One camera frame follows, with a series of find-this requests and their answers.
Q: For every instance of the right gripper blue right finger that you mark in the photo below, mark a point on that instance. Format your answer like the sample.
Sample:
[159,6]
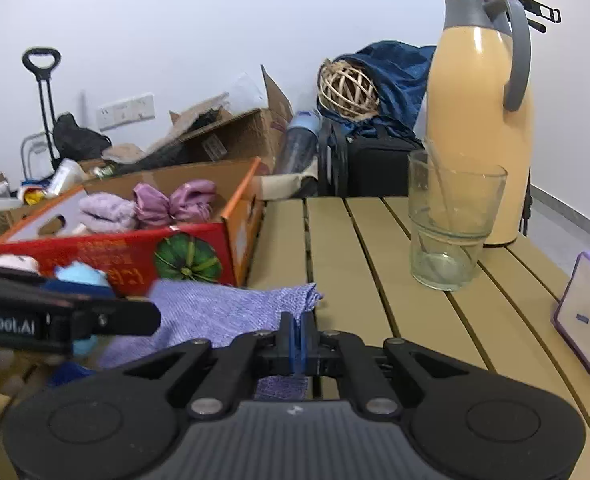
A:
[307,361]

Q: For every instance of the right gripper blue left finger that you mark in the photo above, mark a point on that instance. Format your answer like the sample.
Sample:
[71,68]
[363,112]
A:
[286,344]

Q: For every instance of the yellow white plush toy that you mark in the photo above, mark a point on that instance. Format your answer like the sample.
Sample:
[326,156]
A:
[21,263]

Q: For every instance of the light blue plush toy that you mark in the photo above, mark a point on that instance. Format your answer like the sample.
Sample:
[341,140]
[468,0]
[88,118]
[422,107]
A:
[85,279]

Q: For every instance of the purple knit cloth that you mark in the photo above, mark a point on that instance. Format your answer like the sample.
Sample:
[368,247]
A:
[218,313]

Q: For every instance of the pink satin scrunchie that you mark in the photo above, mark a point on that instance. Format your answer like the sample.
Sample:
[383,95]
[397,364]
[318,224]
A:
[191,202]

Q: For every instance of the lilac fuzzy scrunchie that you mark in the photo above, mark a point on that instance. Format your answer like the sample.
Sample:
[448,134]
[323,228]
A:
[107,213]

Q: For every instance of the small brown cardboard tray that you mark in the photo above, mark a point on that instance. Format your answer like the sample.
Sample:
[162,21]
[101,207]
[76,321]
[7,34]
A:
[15,206]

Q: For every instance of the red cardboard tray box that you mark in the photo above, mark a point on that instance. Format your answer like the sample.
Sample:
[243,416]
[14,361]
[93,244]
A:
[125,254]

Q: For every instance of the wooden slat folding table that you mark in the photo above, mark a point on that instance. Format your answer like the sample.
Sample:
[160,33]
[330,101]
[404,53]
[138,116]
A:
[357,252]

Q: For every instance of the white tube bottle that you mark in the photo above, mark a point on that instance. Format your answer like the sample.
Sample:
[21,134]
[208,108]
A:
[68,175]

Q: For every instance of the metal folding chair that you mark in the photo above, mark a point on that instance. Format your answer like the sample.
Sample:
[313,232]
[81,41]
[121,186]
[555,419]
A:
[35,158]

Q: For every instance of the black bag on trolley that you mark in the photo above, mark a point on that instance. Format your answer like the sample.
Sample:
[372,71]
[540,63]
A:
[77,143]

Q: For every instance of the blue water bottle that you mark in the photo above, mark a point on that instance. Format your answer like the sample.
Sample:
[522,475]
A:
[299,145]

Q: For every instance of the black case on floor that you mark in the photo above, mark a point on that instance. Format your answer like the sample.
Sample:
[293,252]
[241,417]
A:
[351,165]

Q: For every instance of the clear drinking glass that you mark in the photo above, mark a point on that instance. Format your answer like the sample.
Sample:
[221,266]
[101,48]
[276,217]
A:
[452,206]

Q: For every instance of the open brown cardboard box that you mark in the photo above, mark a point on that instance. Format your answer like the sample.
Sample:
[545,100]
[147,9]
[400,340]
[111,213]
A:
[233,125]

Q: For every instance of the woven rattan ball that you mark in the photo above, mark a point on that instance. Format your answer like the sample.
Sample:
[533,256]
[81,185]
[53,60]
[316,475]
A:
[345,89]

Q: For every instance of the dark blue fabric bag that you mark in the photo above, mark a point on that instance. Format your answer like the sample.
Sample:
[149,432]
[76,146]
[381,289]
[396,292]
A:
[399,72]

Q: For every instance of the wall power outlet strip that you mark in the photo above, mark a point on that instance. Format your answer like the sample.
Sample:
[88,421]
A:
[125,112]

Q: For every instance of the black camera tripod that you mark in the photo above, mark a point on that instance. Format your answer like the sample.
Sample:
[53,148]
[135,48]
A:
[540,10]

